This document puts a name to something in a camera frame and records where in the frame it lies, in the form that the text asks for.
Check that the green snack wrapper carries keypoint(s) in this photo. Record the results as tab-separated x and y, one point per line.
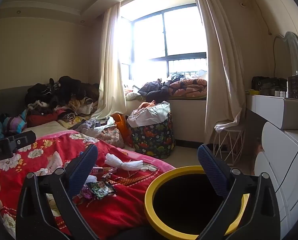
100	190

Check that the pile of dark clothes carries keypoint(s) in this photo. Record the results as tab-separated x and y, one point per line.
64	90

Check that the orange patterned quilt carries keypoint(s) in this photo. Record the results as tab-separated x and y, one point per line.
189	87

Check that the purple candy wrapper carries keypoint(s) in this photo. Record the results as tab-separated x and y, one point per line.
85	195

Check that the floral fabric bag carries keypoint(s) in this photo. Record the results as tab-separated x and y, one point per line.
110	135

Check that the window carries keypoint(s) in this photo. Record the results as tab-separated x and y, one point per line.
164	42

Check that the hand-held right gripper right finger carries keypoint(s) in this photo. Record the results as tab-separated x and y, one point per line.
212	170

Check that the yellow rimmed black trash bin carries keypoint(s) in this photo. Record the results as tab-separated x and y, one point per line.
189	200

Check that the cream curtain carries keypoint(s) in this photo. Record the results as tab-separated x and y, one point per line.
111	67
221	67

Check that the wavy framed mirror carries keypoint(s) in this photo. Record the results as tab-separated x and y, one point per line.
288	55

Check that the dark jacket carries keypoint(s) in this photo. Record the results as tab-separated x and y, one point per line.
152	90

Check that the dinosaur print laundry basket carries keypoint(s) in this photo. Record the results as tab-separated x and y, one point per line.
154	140

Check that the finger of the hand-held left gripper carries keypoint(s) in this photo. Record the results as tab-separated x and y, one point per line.
21	140

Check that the red floral blanket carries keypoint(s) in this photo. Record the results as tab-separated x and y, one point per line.
129	205

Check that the white cloth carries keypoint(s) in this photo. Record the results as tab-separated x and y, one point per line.
149	116

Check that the red snack packet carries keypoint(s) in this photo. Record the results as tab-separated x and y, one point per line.
102	172

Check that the orange bag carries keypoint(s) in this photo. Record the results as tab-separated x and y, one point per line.
120	127

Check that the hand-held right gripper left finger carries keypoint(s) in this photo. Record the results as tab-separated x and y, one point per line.
82	170

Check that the white yarn tassel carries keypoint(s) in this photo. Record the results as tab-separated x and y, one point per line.
124	163

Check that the white dresser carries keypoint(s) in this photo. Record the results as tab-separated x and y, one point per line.
283	142

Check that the black bag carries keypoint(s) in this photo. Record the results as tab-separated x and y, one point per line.
267	85

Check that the blue striped cloth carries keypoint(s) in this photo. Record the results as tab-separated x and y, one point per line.
14	125

